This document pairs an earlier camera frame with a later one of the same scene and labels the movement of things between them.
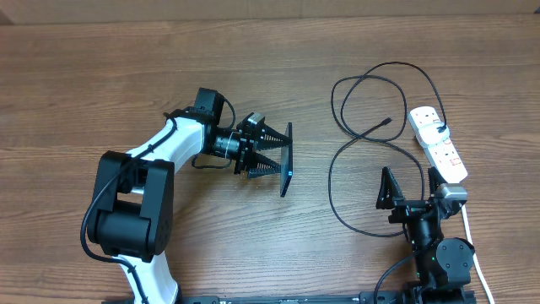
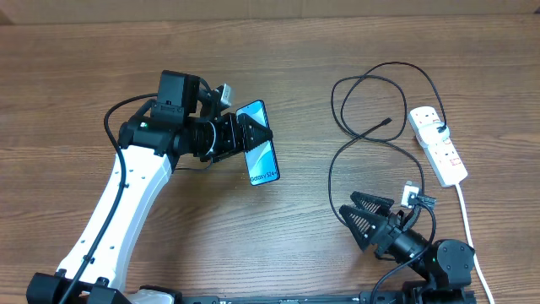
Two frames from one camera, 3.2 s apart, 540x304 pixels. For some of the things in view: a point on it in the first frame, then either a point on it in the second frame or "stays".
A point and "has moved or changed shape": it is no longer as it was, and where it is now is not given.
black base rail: x=427 y=296 stays
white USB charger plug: x=433 y=132 stays
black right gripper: x=389 y=198 -> x=381 y=234
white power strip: x=443 y=157 stays
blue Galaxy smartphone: x=286 y=160 has moved or changed shape
